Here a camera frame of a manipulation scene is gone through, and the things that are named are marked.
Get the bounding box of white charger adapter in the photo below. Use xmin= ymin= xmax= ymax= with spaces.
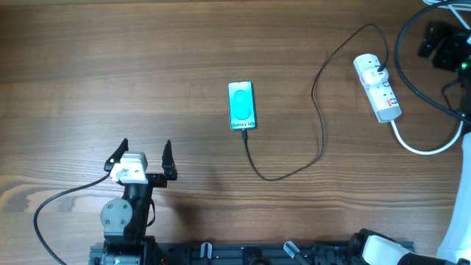
xmin=359 ymin=66 xmax=389 ymax=89

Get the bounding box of smartphone with teal screen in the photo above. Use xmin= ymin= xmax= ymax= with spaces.
xmin=228 ymin=81 xmax=257 ymax=130

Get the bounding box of white power strip cord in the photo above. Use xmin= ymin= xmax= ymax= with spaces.
xmin=389 ymin=0 xmax=471 ymax=156

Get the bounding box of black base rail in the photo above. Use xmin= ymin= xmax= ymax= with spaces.
xmin=88 ymin=241 xmax=363 ymax=265

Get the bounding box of white power strip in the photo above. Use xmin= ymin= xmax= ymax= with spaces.
xmin=353 ymin=54 xmax=402 ymax=123

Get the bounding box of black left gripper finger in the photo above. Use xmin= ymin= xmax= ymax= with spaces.
xmin=162 ymin=140 xmax=177 ymax=176
xmin=104 ymin=138 xmax=129 ymax=172

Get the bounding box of black charging cable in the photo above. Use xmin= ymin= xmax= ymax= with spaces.
xmin=241 ymin=23 xmax=389 ymax=182

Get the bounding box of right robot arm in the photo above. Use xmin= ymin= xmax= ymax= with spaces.
xmin=353 ymin=54 xmax=470 ymax=264

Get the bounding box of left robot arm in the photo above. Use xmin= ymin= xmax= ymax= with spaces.
xmin=89 ymin=139 xmax=177 ymax=265

